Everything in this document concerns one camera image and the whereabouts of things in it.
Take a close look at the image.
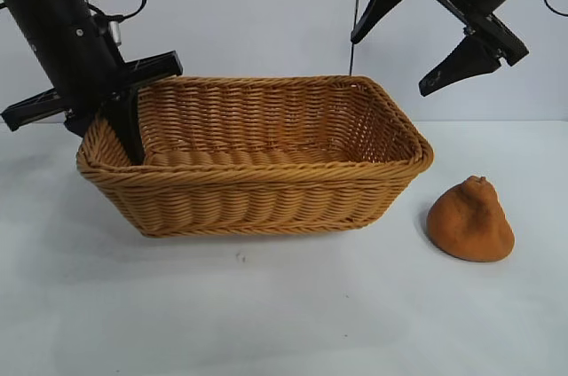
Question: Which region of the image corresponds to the tan woven wicker basket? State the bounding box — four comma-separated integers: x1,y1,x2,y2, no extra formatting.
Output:
75,75,435,239

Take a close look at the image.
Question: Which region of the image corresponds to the wrinkled pear-shaped orange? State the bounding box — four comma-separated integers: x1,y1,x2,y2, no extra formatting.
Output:
426,175,517,264

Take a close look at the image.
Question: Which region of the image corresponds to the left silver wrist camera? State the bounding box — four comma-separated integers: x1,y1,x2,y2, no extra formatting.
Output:
91,12,124,47

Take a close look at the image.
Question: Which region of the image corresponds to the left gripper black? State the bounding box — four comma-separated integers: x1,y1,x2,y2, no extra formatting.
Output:
0,2,185,165

